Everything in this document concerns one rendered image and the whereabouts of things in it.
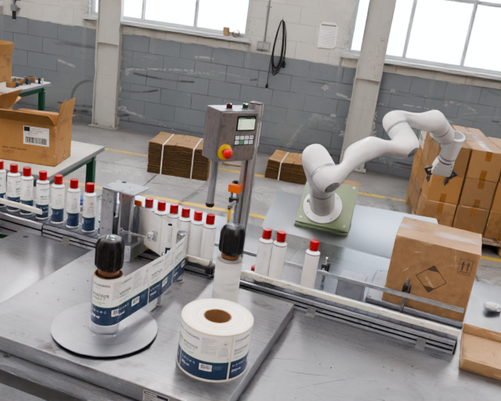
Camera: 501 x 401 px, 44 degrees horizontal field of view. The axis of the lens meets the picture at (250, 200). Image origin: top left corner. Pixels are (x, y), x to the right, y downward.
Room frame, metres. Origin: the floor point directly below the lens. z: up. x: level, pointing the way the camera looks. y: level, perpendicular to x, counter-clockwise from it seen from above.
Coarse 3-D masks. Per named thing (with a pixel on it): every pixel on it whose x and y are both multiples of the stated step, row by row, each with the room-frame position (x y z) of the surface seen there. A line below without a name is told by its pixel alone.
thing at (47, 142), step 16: (0, 112) 3.35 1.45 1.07; (16, 112) 3.32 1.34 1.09; (32, 112) 3.67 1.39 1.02; (48, 112) 3.70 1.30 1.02; (64, 112) 3.50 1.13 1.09; (0, 128) 3.41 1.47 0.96; (16, 128) 3.41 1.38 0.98; (32, 128) 3.40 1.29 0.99; (48, 128) 3.40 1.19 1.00; (64, 128) 3.55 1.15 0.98; (0, 144) 3.41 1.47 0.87; (16, 144) 3.41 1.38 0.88; (32, 144) 3.40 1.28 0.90; (48, 144) 3.40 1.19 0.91; (64, 144) 3.56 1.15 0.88; (16, 160) 3.41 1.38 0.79; (32, 160) 3.40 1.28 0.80; (48, 160) 3.40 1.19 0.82
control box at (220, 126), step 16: (208, 112) 2.21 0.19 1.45; (224, 112) 2.15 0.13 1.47; (240, 112) 2.20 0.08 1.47; (256, 112) 2.24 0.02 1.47; (208, 128) 2.20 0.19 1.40; (224, 128) 2.16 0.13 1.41; (256, 128) 2.24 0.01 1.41; (208, 144) 2.19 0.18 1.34; (224, 144) 2.16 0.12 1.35; (224, 160) 2.17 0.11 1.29; (240, 160) 2.22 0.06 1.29
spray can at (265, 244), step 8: (264, 232) 2.07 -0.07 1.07; (264, 240) 2.06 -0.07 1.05; (272, 240) 2.08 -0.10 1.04; (264, 248) 2.06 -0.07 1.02; (264, 256) 2.06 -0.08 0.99; (256, 264) 2.07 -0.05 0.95; (264, 264) 2.06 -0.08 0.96; (256, 272) 2.06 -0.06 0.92; (264, 272) 2.06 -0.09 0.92; (256, 280) 2.06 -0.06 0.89
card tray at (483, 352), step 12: (468, 324) 1.98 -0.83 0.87; (468, 336) 1.96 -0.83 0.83; (480, 336) 1.96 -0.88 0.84; (492, 336) 1.95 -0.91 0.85; (468, 348) 1.87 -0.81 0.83; (480, 348) 1.88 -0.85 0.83; (492, 348) 1.89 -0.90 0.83; (468, 360) 1.73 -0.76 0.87; (480, 360) 1.80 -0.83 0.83; (492, 360) 1.81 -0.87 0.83; (480, 372) 1.72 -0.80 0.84; (492, 372) 1.71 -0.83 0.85
